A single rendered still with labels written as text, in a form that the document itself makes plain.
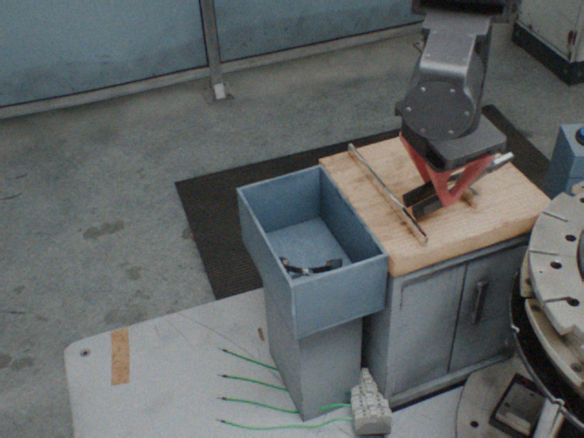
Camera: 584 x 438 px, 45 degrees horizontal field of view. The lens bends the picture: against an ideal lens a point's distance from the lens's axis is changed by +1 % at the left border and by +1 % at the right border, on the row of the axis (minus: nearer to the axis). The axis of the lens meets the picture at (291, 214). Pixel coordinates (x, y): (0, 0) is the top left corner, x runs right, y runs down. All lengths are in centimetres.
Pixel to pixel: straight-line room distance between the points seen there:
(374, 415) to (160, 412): 28
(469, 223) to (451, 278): 7
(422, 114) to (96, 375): 63
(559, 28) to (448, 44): 259
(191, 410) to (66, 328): 124
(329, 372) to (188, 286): 134
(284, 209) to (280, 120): 199
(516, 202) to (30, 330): 166
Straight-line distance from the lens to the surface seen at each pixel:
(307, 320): 74
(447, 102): 56
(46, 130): 299
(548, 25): 320
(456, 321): 88
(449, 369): 95
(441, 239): 74
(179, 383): 99
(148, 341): 104
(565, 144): 98
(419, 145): 69
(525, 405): 91
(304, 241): 85
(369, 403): 90
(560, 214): 75
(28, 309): 226
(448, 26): 59
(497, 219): 78
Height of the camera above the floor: 157
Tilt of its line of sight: 41 degrees down
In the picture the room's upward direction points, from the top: 3 degrees counter-clockwise
